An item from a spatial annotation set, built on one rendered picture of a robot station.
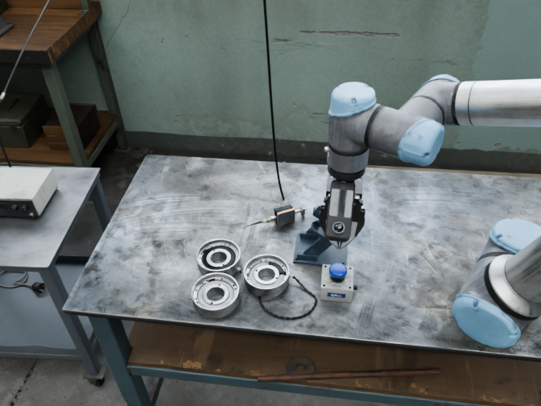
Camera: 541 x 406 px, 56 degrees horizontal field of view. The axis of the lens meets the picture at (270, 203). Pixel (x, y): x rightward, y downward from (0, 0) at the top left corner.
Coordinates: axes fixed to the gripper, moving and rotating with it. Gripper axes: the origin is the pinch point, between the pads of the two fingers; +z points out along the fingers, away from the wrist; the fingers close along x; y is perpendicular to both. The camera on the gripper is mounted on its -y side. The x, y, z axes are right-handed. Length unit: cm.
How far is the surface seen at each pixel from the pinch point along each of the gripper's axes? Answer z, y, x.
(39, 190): 19, 30, 91
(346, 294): 11.0, -3.6, -2.4
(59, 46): 10, 112, 123
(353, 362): 39.1, -2.3, -6.2
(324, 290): 10.3, -3.7, 2.3
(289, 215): 11.3, 20.5, 13.3
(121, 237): 14, 10, 55
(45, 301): 72, 28, 106
